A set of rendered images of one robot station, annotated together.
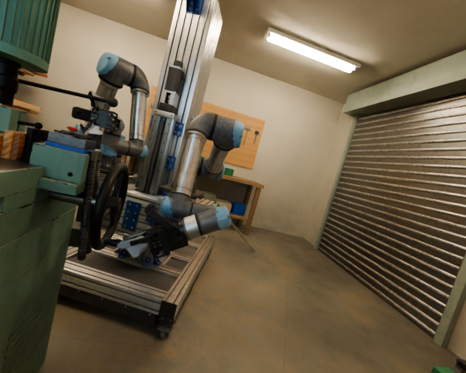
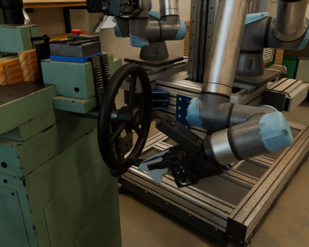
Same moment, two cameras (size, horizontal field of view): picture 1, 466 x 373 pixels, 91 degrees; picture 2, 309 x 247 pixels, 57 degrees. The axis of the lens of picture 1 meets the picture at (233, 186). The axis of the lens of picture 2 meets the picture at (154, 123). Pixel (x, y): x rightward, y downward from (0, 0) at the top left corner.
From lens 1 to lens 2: 24 cm
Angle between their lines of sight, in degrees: 39
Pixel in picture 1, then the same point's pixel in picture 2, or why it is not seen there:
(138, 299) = (201, 210)
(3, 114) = (16, 35)
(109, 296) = (172, 201)
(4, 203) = (21, 133)
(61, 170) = (68, 86)
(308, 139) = not seen: outside the picture
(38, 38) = not seen: outside the picture
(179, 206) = (210, 113)
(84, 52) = not seen: outside the picture
